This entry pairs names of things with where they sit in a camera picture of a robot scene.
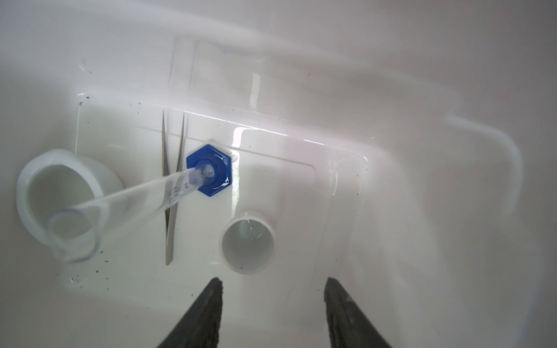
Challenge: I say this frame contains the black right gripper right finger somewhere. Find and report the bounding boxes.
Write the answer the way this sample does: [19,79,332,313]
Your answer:
[323,277,391,348]

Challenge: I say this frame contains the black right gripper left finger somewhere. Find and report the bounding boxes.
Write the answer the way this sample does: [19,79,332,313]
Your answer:
[158,278,223,348]

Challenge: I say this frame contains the thin metal tweezers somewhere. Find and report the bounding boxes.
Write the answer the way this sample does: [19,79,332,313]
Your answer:
[162,113,187,266]

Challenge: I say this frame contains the clear cylinder blue base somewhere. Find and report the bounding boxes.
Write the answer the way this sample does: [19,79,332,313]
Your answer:
[46,144,237,264]

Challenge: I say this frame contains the white ceramic mortar bowl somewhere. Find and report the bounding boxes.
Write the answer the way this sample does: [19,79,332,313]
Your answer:
[15,149,123,245]

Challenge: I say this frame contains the white plastic storage bin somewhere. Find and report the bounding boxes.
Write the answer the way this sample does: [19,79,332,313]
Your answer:
[1,1,556,347]

